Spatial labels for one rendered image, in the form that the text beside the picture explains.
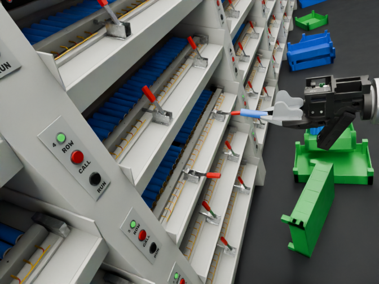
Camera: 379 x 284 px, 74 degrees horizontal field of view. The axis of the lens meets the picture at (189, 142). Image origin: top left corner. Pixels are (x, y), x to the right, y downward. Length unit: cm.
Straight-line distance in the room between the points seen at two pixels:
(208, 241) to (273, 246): 41
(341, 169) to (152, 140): 100
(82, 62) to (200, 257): 57
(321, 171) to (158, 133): 71
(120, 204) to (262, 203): 90
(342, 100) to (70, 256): 55
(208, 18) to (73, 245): 73
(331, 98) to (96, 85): 43
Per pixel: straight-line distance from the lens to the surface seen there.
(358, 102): 60
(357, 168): 136
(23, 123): 34
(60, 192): 36
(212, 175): 63
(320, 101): 58
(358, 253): 112
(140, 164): 48
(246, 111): 63
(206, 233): 79
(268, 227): 117
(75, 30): 49
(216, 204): 84
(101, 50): 46
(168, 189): 63
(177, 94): 65
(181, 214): 62
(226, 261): 96
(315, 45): 236
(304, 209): 97
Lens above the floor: 99
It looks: 34 degrees down
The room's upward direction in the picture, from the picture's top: 25 degrees counter-clockwise
